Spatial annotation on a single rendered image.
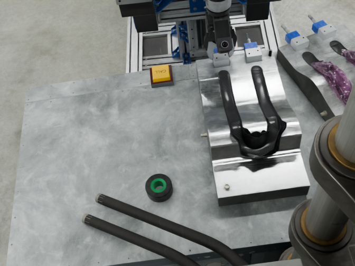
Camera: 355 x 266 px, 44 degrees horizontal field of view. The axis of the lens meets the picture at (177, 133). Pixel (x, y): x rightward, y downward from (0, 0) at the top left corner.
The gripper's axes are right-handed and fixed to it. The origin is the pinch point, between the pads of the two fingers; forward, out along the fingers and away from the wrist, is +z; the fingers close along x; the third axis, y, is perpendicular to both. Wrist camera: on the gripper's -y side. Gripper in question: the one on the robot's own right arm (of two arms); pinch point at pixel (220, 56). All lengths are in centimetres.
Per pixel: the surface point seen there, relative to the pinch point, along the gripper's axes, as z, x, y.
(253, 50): -0.6, -11.0, 0.2
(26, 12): 91, 115, 151
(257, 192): 5.2, -2.7, -47.9
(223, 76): 2.6, 0.2, -6.2
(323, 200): -51, -4, -76
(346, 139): -67, -4, -76
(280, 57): 8.6, -21.3, 3.5
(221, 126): -1.9, 4.3, -28.7
